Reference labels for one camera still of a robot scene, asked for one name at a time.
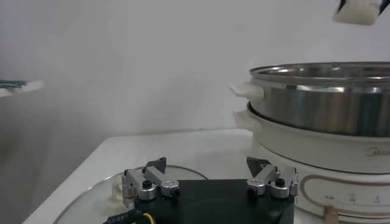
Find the white side table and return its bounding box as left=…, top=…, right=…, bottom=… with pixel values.
left=0, top=79, right=44, bottom=99

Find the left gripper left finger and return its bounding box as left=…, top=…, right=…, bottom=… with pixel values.
left=121, top=156, right=180, bottom=208

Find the white electric cooking pot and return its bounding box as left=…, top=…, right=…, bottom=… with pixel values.
left=233, top=102, right=390, bottom=224

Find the round glass pot lid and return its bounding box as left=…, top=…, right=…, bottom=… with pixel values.
left=53, top=165, right=210, bottom=224

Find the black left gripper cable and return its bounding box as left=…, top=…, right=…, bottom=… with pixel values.
left=102, top=209, right=157, bottom=224

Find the perforated steel steamer basket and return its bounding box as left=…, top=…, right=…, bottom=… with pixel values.
left=230, top=61, right=390, bottom=138

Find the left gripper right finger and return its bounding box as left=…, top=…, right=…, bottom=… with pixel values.
left=246, top=156, right=300, bottom=199

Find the white steamed baozi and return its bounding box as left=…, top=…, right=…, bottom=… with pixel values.
left=331, top=0, right=381, bottom=26

